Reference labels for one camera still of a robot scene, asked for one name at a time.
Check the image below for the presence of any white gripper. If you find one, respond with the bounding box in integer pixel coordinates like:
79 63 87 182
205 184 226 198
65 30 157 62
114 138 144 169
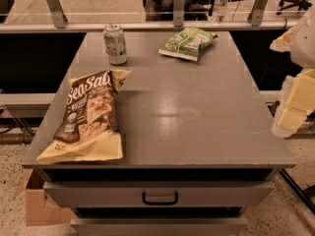
270 7 315 138

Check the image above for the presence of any green jalapeno chip bag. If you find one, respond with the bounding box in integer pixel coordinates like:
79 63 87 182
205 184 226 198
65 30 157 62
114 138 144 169
158 28 218 61

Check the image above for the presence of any brown sea salt chip bag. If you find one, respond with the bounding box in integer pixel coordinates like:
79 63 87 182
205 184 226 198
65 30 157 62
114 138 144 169
36 70 130 164

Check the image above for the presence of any black office chair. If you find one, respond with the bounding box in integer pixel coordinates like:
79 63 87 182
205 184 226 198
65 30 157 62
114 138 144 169
277 0 312 15

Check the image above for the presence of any clear plastic water bottle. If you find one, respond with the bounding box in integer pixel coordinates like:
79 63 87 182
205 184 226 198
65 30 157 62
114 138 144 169
212 0 228 25

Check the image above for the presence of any grey metal drawer cabinet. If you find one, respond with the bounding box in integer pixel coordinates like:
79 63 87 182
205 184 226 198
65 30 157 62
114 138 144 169
21 30 297 236

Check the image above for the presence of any person sitting in background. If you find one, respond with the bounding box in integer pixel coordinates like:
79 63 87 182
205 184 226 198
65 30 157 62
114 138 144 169
142 0 211 22

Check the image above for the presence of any upper grey drawer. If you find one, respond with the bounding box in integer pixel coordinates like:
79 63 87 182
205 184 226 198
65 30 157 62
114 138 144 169
44 181 274 208

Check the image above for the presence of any grey drawer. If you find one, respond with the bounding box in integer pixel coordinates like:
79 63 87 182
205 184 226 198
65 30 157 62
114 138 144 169
44 181 274 208
71 218 247 236

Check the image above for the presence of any white green soda can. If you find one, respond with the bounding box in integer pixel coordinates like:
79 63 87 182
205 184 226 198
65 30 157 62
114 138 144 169
103 24 127 65

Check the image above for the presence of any lower grey drawer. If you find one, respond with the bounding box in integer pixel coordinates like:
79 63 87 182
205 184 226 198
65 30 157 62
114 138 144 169
71 218 247 236

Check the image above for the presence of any metal railing with glass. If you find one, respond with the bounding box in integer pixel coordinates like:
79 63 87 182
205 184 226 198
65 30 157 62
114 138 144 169
1 0 300 32

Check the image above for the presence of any brown cardboard box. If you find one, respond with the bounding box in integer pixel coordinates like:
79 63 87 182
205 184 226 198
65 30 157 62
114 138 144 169
14 169 76 226

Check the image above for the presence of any dark round object far left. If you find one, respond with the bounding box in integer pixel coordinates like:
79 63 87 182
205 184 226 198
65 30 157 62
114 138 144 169
0 0 15 24

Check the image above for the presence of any black drawer handle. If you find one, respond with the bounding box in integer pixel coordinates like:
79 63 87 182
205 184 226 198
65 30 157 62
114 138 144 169
142 192 179 206

